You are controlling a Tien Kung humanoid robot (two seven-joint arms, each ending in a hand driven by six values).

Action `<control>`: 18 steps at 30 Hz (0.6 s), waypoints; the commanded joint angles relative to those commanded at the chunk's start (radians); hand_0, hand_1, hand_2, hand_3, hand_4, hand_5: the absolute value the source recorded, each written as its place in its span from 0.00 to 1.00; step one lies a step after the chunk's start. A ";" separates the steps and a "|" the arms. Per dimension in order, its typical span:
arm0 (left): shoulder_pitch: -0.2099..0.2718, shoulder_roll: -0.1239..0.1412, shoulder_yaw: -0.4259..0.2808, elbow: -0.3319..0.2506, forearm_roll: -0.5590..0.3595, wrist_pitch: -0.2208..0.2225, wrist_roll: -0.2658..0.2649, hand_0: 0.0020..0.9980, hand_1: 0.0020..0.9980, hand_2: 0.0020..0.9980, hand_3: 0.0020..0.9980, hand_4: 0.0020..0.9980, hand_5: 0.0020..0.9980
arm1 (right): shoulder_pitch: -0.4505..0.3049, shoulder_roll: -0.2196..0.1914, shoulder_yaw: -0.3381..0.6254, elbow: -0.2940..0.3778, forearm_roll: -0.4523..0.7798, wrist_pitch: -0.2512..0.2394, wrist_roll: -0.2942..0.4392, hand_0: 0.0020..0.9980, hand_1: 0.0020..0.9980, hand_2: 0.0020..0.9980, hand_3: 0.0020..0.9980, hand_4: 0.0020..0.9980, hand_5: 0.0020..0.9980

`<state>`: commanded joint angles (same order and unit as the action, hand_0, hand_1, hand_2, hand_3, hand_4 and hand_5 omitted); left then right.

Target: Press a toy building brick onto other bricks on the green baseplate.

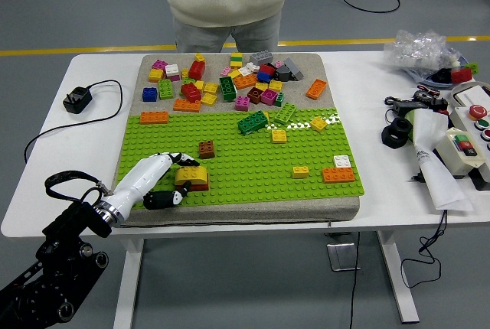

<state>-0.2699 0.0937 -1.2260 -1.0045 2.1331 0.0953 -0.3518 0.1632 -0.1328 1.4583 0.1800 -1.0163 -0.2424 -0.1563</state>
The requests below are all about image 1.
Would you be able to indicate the blue basin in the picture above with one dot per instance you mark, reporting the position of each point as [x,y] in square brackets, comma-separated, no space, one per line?
[425,79]

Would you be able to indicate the white switch box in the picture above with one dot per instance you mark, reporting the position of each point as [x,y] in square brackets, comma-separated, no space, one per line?
[448,153]

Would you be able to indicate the green baseplate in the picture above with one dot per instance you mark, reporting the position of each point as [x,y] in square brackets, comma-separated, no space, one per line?
[249,187]

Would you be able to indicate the small white bottle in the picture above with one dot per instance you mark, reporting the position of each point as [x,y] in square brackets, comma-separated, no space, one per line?
[454,62]

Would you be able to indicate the brown 2x2 brick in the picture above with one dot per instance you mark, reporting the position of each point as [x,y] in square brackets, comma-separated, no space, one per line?
[206,149]

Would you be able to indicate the blue 2x2 brick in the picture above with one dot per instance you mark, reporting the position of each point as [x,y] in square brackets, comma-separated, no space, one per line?
[149,94]

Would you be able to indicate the black plastic part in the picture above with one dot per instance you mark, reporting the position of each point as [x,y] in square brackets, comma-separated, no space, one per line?
[443,75]

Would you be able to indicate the dark grey long brick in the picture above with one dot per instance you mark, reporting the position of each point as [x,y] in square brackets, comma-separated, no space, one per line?
[294,68]

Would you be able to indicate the small black plug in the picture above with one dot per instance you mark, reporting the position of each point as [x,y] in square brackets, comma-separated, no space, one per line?
[416,178]

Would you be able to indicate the small pink brick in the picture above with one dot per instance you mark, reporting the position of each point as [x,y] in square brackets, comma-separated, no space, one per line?
[279,64]
[226,71]

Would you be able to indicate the dark green 2x4 brick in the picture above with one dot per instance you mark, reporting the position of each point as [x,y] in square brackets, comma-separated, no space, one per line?
[228,88]
[251,122]

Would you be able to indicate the tall red brick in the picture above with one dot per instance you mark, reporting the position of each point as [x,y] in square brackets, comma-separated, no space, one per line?
[197,70]

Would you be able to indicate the yellow arched brick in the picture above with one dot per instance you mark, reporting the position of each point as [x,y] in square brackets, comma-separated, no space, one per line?
[193,174]

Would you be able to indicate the pink 2x2 brick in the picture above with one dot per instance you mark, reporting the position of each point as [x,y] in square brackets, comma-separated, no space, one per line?
[242,103]

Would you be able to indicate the black power adapter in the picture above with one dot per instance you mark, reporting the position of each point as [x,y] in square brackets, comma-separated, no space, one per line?
[409,106]

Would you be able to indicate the white table leg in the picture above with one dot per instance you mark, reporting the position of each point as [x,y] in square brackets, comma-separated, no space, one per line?
[128,287]
[398,279]

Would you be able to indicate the red emergency stop button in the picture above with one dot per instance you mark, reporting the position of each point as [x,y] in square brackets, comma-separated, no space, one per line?
[477,111]

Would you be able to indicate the small yellow brick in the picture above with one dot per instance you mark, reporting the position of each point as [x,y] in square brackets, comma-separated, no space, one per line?
[185,73]

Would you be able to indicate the dark red 2x2 brick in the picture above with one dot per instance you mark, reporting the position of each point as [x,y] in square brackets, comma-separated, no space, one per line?
[254,95]

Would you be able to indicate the black power plug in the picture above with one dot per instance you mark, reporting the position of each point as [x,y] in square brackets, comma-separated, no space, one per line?
[77,100]

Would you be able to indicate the white paper bag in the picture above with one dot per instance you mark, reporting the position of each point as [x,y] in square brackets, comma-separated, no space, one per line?
[440,180]

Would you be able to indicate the grey 2x4 brick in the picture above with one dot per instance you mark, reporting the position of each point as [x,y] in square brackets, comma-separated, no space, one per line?
[261,57]

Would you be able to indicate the white flat box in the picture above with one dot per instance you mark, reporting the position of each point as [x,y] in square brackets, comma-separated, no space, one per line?
[472,95]

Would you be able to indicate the red push button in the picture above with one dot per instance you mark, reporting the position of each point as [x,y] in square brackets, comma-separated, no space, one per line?
[485,134]

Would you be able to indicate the green sheet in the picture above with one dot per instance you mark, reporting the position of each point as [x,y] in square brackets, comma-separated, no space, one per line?
[409,124]

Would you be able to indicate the green push button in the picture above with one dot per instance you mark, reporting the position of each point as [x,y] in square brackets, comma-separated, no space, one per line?
[481,124]

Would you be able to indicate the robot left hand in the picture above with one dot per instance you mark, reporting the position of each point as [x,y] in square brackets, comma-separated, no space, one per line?
[141,176]

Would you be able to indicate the clear bubble wrap bag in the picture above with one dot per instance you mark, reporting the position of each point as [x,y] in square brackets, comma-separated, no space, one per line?
[417,49]

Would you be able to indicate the black round gear part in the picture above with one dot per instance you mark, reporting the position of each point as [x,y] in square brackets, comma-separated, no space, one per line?
[422,95]

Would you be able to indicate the large black nut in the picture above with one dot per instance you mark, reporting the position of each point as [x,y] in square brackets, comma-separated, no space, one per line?
[386,137]

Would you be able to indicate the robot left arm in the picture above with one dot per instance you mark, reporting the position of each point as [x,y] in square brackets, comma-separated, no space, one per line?
[65,252]

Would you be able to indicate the metal floor plate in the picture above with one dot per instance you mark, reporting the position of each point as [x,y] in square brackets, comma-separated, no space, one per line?
[340,256]

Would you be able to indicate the yellow flat brick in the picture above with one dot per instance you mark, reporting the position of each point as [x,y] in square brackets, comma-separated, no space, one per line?
[236,55]
[235,65]

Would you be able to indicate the orange 2x4 brick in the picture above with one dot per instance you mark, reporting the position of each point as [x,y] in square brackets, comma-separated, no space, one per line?
[338,175]
[154,117]
[245,81]
[187,105]

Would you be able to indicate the magenta 2x2 brick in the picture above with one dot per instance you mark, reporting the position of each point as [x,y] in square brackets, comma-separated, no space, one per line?
[269,97]
[159,64]

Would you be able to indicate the yellow 2x2 brick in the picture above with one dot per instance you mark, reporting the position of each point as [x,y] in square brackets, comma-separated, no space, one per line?
[279,135]
[300,172]
[211,88]
[209,99]
[318,124]
[275,85]
[155,75]

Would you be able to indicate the black servo module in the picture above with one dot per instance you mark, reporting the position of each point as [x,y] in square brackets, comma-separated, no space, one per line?
[438,104]

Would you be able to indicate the red 2x4 brick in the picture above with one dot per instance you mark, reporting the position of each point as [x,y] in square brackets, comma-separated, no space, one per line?
[201,187]

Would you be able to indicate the white 2x2 brick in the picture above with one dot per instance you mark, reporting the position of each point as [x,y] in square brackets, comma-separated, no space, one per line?
[342,161]
[172,69]

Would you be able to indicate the small dark green brick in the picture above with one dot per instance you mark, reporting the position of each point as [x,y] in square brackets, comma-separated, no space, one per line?
[279,99]

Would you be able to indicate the grey control box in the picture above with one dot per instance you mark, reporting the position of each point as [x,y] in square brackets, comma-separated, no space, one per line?
[465,120]

